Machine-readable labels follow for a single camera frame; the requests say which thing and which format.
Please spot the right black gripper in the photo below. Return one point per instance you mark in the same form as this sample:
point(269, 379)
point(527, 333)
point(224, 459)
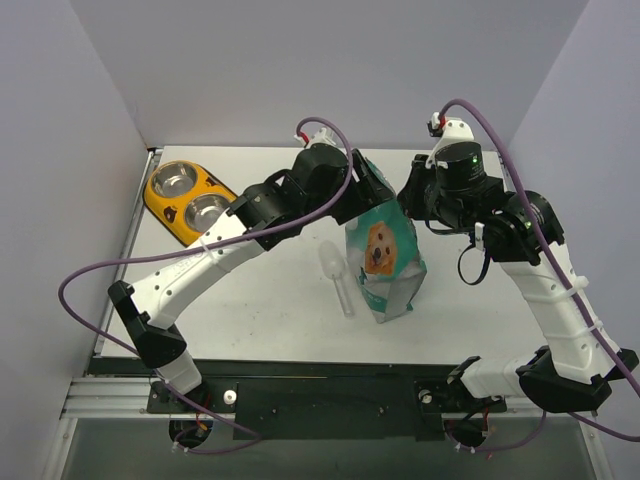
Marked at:
point(412, 187)

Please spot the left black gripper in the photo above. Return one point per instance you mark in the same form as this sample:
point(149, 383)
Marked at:
point(370, 181)

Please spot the green pet food bag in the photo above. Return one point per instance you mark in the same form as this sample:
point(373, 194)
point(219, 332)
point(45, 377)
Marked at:
point(383, 256)

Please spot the clear plastic scoop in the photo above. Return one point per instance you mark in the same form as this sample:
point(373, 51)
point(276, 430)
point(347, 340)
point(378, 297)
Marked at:
point(334, 268)

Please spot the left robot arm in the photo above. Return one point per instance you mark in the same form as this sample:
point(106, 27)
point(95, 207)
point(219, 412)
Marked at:
point(323, 181)

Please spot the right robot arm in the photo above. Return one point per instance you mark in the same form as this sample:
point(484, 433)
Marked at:
point(572, 372)

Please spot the yellow double pet bowl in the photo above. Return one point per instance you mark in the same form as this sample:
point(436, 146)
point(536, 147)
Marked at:
point(186, 199)

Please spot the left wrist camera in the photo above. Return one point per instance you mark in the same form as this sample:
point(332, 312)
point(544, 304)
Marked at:
point(322, 136)

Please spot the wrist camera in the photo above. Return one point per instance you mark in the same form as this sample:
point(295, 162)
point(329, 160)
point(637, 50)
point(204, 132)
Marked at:
point(322, 136)
point(448, 130)

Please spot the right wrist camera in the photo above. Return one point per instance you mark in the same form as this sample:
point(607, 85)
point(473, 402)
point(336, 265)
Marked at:
point(448, 130)

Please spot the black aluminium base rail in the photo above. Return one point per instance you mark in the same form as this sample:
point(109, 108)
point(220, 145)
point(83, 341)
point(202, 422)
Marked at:
point(262, 401)

